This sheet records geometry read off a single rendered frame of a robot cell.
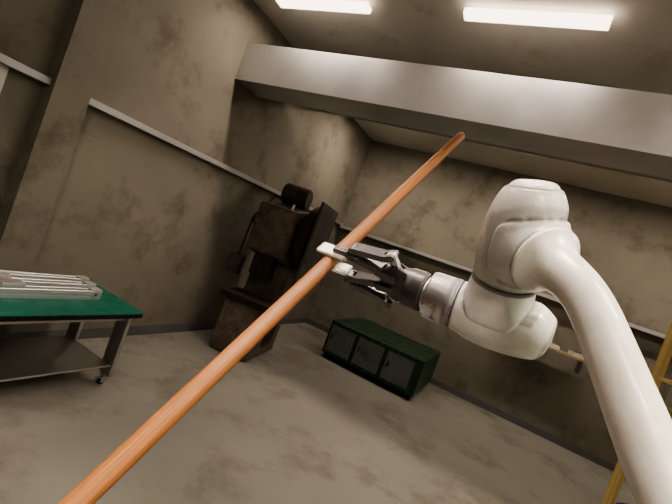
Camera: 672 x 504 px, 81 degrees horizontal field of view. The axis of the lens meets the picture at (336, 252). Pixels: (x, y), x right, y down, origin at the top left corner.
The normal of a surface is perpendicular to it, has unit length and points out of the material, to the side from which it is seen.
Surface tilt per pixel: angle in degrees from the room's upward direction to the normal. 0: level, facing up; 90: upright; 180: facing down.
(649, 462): 89
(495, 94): 90
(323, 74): 90
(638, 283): 90
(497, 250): 113
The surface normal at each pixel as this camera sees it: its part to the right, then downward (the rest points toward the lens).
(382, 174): -0.40, -0.13
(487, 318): -0.55, 0.24
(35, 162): 0.85, 0.32
